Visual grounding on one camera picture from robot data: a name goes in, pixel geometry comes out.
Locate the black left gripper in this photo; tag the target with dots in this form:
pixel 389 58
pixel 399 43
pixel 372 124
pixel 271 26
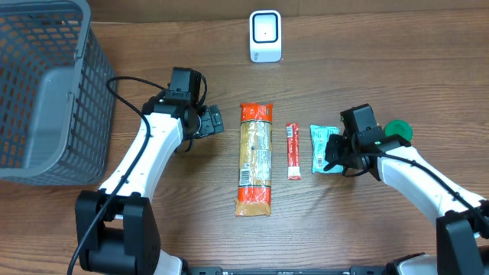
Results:
pixel 212 121

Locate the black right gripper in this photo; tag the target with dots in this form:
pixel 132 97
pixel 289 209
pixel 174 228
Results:
pixel 331 156

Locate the mint green wipes pack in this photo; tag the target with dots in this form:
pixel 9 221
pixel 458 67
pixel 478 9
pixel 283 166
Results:
pixel 320 136

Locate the red sachet stick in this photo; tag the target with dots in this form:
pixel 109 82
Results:
pixel 293 154

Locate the green lid jar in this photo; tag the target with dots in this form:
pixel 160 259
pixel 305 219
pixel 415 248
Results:
pixel 400 127

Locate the spaghetti pack orange ends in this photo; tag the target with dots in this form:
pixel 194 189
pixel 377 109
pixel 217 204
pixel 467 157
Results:
pixel 255 160

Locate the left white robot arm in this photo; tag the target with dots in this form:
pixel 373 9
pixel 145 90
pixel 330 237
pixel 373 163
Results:
pixel 116 229

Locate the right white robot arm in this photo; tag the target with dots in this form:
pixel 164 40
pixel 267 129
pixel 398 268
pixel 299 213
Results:
pixel 459 216

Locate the dark grey plastic basket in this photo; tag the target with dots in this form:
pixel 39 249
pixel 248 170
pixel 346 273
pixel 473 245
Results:
pixel 56 99

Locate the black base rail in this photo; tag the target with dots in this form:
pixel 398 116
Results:
pixel 355 270

